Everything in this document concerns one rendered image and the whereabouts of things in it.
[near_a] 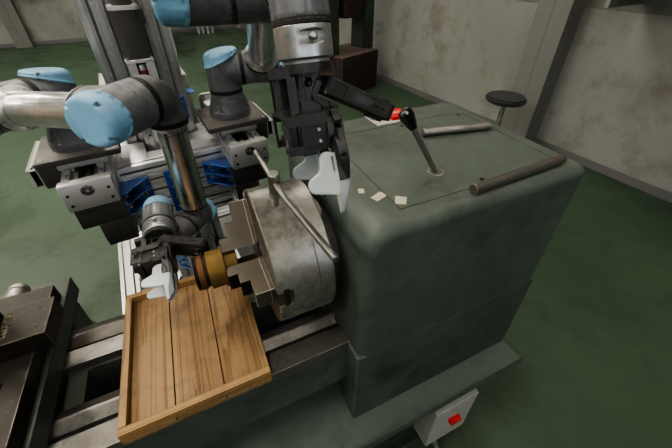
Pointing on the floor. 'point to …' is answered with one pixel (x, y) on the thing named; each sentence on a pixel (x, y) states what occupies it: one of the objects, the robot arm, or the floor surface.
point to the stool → (505, 101)
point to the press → (347, 68)
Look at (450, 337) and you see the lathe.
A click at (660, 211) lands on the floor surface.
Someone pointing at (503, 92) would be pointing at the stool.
